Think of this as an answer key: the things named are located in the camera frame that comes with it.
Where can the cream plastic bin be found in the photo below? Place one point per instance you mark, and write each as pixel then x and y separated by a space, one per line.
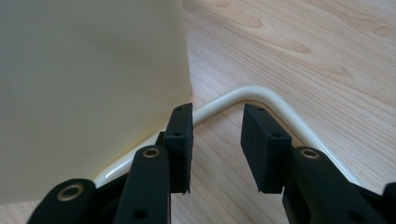
pixel 87 93

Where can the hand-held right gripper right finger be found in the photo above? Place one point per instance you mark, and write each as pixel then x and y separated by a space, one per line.
pixel 264 155

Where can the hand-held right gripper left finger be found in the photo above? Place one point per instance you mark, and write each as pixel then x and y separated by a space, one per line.
pixel 180 149

